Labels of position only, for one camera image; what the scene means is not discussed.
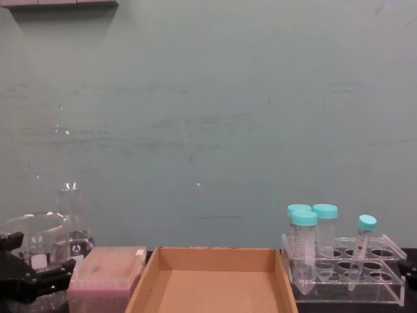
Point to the grey wall shelf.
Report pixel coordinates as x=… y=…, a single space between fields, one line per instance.
x=62 y=4

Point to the small teal-capped centrifuge tube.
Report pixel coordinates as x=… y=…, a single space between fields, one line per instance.
x=361 y=241

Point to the clear glass conical flask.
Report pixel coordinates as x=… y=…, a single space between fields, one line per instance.
x=69 y=215

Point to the large teal-capped centrifuge tube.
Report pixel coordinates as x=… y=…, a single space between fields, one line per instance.
x=303 y=247
x=325 y=228
x=293 y=208

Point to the pink pipette tip box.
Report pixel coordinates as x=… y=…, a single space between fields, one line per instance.
x=107 y=270

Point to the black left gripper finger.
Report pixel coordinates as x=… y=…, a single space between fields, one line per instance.
x=57 y=272
x=11 y=240

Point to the clear glass beaker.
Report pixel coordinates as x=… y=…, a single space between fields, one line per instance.
x=39 y=228

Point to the clear acrylic tube rack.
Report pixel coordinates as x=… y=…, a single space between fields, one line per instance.
x=368 y=274

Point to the shallow brown cardboard tray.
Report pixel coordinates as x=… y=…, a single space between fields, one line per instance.
x=211 y=287

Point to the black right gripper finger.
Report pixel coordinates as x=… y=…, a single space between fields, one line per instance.
x=410 y=272

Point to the black table cloth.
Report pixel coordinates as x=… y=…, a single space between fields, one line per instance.
x=411 y=300

